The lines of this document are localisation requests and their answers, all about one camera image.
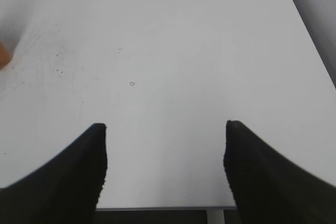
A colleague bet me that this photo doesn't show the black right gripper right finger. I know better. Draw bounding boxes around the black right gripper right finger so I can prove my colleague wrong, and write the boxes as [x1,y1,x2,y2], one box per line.
[223,121,335,223]

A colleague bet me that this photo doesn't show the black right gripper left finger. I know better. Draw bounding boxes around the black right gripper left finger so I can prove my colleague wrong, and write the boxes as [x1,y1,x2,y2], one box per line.
[1,123,108,223]

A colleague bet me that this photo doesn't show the orange soda plastic bottle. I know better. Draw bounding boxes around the orange soda plastic bottle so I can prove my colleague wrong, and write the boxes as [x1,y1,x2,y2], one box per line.
[0,42,12,69]

